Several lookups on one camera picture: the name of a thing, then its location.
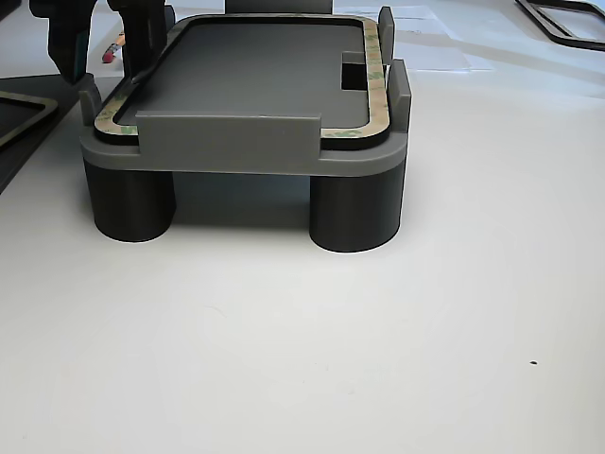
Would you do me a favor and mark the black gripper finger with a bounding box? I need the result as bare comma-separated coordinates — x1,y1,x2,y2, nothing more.
107,0,167,86
28,0,98,87

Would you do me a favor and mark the grey holder with dark legs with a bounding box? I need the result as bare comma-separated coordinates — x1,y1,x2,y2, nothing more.
78,0,412,254

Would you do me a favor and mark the yellow pencil with pink eraser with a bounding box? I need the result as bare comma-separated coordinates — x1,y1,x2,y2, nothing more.
101,30,126,65

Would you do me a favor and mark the dark grey flat mat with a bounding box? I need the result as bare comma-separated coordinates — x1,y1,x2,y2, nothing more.
0,72,95,193

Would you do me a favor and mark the black plain rectangular frame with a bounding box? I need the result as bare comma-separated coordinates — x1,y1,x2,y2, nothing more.
514,0,605,53

